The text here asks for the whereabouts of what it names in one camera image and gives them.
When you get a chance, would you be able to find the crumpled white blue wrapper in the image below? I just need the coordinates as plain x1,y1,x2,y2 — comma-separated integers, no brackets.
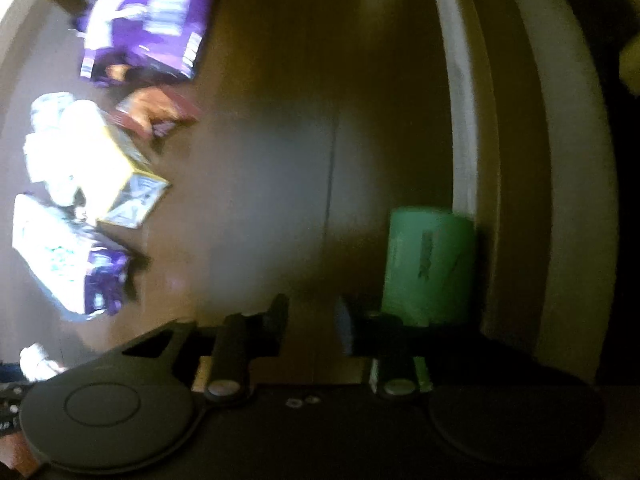
30,91,101,131

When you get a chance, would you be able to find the purple snack bag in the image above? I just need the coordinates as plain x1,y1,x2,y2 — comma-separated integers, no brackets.
75,0,219,89

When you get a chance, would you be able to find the white printed packet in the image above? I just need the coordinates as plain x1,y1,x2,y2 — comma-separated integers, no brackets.
11,192,132,322

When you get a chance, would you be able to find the small white yellow bottle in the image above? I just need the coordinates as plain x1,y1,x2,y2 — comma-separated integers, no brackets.
24,100,172,229

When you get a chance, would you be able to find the white crumpled tissue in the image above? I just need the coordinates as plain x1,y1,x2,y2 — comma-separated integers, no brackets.
20,342,64,382

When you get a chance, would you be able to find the brown orange snack wrapper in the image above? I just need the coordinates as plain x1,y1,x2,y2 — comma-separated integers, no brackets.
112,85,201,142

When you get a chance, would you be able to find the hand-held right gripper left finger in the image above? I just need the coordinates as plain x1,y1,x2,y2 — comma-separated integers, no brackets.
120,294,290,406

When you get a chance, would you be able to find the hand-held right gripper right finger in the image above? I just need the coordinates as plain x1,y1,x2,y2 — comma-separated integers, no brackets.
336,294,432,401

